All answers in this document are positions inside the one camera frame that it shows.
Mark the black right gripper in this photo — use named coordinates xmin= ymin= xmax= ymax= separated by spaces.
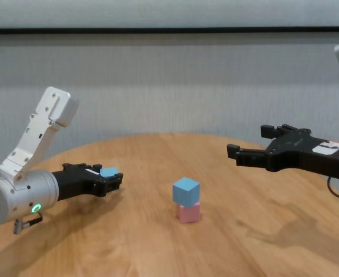
xmin=226 ymin=123 xmax=339 ymax=182

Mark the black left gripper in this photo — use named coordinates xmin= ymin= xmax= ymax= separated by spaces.
xmin=51 ymin=163 xmax=125 ymax=203

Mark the blue cube block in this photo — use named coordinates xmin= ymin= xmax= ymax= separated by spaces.
xmin=99 ymin=167 xmax=120 ymax=179
xmin=172 ymin=177 xmax=201 ymax=209

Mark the pink cube block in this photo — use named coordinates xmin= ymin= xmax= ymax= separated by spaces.
xmin=176 ymin=201 xmax=202 ymax=224

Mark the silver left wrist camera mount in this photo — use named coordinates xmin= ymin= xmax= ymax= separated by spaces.
xmin=0 ymin=86 xmax=80 ymax=185

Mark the left arm cable with plug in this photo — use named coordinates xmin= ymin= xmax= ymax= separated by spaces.
xmin=12 ymin=211 xmax=44 ymax=235

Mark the black wall rail strip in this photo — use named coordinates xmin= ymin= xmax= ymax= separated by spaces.
xmin=0 ymin=26 xmax=339 ymax=36

